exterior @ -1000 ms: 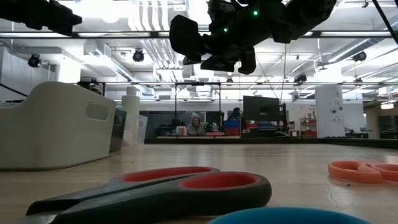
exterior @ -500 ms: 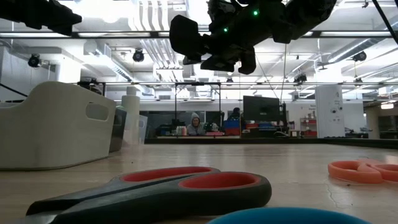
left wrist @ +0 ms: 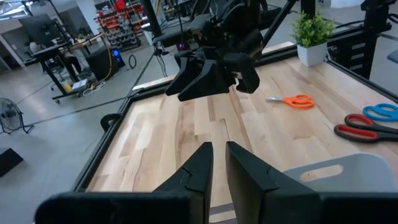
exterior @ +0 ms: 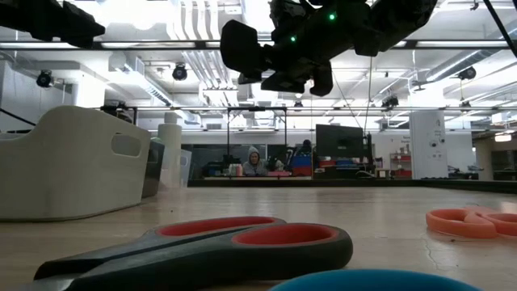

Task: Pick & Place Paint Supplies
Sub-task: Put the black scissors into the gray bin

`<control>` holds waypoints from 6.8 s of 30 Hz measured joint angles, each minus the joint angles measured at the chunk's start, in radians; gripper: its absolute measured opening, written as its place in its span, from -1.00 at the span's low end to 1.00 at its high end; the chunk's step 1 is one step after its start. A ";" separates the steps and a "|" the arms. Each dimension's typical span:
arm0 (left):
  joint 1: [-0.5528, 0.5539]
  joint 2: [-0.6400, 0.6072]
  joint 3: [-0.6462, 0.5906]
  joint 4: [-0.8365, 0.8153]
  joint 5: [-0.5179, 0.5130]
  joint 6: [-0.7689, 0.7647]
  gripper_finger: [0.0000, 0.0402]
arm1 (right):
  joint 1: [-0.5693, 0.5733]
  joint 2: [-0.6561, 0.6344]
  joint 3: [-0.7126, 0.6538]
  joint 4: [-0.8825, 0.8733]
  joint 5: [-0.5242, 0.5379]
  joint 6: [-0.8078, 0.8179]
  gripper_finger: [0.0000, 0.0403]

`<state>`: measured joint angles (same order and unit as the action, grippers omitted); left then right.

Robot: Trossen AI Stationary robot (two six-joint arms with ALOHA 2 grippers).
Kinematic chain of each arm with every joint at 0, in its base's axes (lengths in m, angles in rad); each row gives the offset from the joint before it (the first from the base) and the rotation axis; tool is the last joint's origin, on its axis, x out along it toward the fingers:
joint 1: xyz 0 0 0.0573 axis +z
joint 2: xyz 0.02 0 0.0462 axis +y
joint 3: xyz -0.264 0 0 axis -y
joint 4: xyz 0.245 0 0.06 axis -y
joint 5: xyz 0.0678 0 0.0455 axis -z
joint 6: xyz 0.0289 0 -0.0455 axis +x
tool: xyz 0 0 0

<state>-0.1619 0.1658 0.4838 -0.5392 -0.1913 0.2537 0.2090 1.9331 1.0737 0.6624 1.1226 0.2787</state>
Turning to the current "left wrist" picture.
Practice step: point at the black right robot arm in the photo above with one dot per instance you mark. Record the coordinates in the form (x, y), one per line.
(174, 34)

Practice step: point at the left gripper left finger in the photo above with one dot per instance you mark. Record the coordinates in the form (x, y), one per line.
(174, 202)

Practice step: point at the black standing floor fan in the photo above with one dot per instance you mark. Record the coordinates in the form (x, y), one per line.
(11, 115)

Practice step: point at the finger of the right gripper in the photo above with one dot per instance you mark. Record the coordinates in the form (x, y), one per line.
(182, 77)
(206, 82)

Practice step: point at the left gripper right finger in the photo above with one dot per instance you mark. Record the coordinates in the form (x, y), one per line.
(280, 202)

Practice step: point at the light grey plastic bin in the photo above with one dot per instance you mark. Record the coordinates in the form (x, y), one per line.
(357, 174)

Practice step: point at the small orange scissors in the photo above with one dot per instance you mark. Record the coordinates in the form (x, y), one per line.
(295, 101)

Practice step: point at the black desk monitor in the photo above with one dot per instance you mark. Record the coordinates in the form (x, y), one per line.
(38, 29)

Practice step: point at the green potted plant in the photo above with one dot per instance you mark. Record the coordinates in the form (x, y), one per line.
(312, 37)

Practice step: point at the black rolling desk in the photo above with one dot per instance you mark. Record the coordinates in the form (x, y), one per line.
(56, 62)

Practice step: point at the black computer tower blue light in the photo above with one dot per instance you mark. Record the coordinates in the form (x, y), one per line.
(104, 62)

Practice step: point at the black wedge floor object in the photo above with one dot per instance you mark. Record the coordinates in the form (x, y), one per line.
(7, 160)

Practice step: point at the storage shelf with bins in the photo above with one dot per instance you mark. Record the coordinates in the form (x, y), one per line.
(121, 28)

